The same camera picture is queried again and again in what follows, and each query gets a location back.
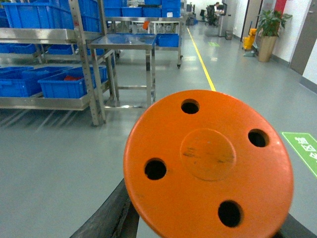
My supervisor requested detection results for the small steel table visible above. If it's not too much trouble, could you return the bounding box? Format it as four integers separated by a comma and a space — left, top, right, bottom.
88, 33, 156, 112

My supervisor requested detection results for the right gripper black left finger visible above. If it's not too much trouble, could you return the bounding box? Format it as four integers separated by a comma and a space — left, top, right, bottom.
71, 179, 140, 238

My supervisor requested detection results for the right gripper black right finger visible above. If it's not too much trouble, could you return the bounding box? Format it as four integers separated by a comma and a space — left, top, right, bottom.
277, 214, 317, 238

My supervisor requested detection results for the potted green plant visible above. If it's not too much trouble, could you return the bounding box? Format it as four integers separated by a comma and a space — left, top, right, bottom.
257, 10, 293, 62

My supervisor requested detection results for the orange cylinder cap 4680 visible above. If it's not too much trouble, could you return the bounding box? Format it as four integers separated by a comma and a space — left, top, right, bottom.
123, 90, 294, 238

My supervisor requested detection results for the blue bin left front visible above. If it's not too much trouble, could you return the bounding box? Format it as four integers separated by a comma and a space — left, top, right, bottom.
0, 66, 71, 98

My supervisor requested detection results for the seated person in background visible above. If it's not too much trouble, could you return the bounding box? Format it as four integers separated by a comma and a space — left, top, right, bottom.
206, 2, 221, 27

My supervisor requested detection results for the steel flow rack shelf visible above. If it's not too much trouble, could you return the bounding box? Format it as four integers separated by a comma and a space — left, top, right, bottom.
0, 0, 110, 125

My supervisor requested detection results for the blue bin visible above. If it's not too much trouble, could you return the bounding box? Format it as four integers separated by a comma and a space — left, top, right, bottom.
37, 66, 108, 99
0, 66, 71, 98

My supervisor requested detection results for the yellow mop bucket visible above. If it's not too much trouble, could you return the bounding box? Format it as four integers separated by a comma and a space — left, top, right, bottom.
243, 28, 257, 51

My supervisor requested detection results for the blue bin right front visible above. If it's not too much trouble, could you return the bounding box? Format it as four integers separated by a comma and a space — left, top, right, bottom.
37, 66, 108, 99

